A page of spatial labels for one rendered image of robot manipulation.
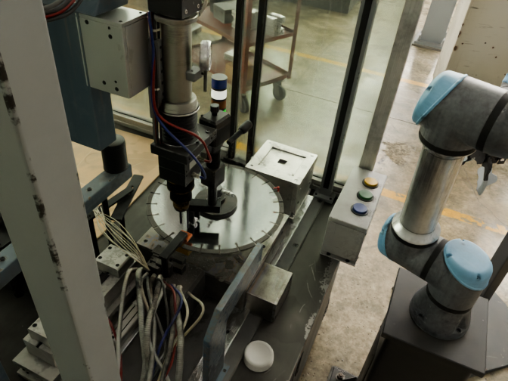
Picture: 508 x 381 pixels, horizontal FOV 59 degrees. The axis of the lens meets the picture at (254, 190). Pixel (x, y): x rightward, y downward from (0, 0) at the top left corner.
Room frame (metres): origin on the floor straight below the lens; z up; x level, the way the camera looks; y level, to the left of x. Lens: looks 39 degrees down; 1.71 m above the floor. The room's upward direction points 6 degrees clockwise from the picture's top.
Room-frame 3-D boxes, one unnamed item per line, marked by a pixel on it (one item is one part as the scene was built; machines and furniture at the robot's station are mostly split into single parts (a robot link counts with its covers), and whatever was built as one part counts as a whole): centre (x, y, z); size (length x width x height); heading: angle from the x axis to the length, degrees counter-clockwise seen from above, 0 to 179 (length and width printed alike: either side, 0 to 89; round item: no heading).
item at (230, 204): (0.88, 0.09, 0.96); 0.11 x 0.11 x 0.03
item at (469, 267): (0.76, -0.52, 0.91); 0.13 x 0.12 x 0.14; 51
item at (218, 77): (1.18, 0.13, 1.14); 0.05 x 0.04 x 0.03; 69
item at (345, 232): (1.04, -0.31, 0.82); 0.28 x 0.11 x 0.15; 159
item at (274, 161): (1.17, -0.08, 0.82); 0.18 x 0.18 x 0.15; 69
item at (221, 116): (0.80, 0.10, 1.17); 0.06 x 0.05 x 0.20; 150
